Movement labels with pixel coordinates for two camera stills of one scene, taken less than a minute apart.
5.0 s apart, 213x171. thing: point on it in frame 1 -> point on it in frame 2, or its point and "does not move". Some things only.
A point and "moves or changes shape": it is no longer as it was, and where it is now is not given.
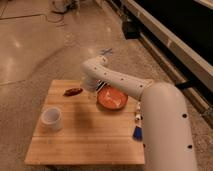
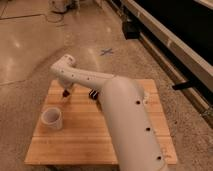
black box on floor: (131, 29) does not move
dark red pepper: (73, 91) moves or changes shape
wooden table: (90, 134) does not move
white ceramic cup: (52, 117) does not move
